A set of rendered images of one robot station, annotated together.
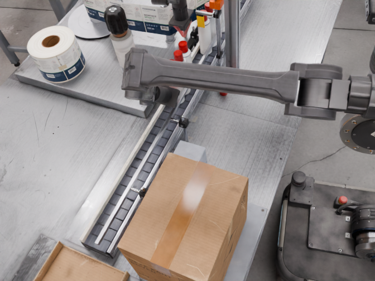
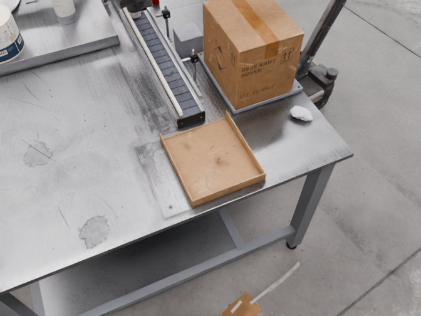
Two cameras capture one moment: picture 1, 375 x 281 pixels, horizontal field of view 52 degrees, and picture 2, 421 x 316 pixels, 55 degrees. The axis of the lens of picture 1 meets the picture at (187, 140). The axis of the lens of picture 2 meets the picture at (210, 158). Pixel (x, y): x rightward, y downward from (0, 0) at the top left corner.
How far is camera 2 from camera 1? 1.13 m
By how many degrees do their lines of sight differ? 32
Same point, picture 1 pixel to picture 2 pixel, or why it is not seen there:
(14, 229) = (108, 162)
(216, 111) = not seen: hidden behind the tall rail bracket
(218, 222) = (275, 10)
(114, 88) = (73, 36)
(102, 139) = (102, 73)
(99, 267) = (203, 128)
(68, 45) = (7, 11)
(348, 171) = not seen: hidden behind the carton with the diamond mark
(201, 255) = (286, 25)
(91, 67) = (30, 35)
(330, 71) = not seen: outside the picture
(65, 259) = (173, 143)
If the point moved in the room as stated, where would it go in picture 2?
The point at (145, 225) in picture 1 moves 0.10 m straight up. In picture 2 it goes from (241, 34) to (243, 7)
